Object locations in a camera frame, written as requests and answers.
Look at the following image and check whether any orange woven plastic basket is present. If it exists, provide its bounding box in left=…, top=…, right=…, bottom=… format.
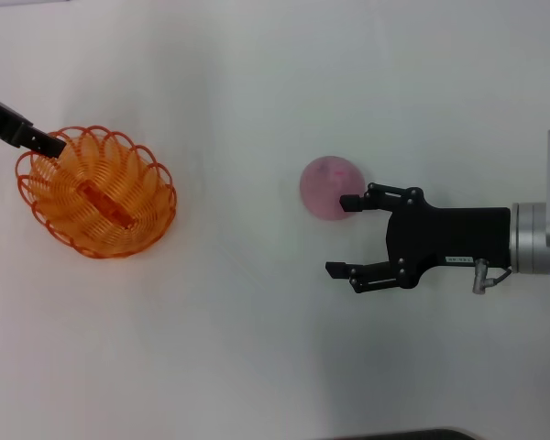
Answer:
left=15, top=124, right=179, bottom=261

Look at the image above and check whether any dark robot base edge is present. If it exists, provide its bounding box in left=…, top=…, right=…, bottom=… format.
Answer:
left=334, top=428, right=476, bottom=440

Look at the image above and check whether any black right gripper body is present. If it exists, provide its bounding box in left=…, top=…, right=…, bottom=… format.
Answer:
left=384, top=187, right=512, bottom=291

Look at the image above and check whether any right gripper cable with connector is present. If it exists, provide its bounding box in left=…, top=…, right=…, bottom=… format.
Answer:
left=471, top=258, right=513, bottom=295

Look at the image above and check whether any pink peach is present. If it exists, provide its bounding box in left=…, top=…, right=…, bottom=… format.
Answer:
left=299, top=155, right=367, bottom=223

